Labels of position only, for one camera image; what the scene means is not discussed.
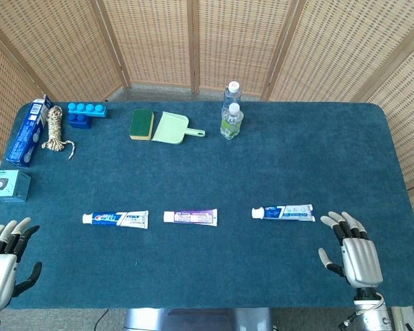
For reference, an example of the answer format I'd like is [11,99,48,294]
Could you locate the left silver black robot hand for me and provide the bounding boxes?
[0,217,43,313]

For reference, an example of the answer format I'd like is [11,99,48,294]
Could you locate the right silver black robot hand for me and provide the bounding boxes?
[317,211,384,289]

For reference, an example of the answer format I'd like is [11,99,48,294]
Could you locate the blue white toothpaste tube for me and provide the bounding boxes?
[250,203,316,223]

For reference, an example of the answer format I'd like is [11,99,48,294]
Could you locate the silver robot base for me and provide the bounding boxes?
[124,308,273,331]

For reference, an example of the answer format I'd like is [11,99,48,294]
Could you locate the blue Crest toothpaste tube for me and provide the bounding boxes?
[81,210,150,230]

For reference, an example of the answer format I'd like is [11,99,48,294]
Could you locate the blue carton box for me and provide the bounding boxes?
[6,94,55,168]

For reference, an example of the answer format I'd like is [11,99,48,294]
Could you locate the purple toothpaste tube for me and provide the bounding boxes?
[163,208,219,227]

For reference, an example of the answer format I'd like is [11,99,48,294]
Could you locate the small teal product box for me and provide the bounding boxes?
[0,169,32,203]

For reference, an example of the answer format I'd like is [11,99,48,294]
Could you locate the blue felt table cover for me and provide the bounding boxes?
[0,101,414,310]

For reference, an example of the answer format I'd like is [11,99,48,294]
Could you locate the dark blue toy brick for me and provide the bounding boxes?
[68,113,92,130]

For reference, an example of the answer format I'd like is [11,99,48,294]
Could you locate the light blue four-stud toy brick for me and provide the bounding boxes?
[67,101,108,119]

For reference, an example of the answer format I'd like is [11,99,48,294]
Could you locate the green label water bottle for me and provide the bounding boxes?
[219,102,245,141]

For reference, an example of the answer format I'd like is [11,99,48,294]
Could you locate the green yellow sponge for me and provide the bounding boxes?
[129,109,156,141]

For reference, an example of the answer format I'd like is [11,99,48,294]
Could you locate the tall clear water bottle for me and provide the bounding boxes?
[221,81,243,120]

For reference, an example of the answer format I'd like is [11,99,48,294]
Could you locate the light green dustpan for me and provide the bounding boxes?
[151,110,206,146]

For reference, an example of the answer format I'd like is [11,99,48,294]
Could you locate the wicker folding screen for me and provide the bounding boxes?
[0,0,414,252]

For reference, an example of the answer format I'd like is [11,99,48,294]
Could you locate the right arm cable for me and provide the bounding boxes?
[337,299,384,329]

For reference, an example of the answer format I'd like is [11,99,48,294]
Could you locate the black floor cable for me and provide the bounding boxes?
[95,308,110,331]

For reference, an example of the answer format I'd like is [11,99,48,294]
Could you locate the beige rope bundle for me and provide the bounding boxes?
[41,106,77,161]

